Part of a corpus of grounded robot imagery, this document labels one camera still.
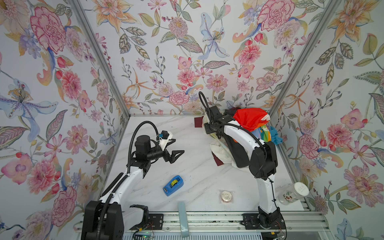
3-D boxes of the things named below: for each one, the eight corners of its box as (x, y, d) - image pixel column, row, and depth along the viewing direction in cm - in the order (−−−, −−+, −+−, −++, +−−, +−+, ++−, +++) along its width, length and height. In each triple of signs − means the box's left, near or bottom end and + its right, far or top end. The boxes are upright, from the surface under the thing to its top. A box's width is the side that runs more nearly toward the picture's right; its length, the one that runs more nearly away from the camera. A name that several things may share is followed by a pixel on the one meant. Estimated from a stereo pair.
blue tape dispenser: (167, 198, 83) (166, 195, 79) (162, 190, 85) (160, 187, 82) (184, 183, 88) (184, 180, 84) (179, 176, 91) (178, 173, 87)
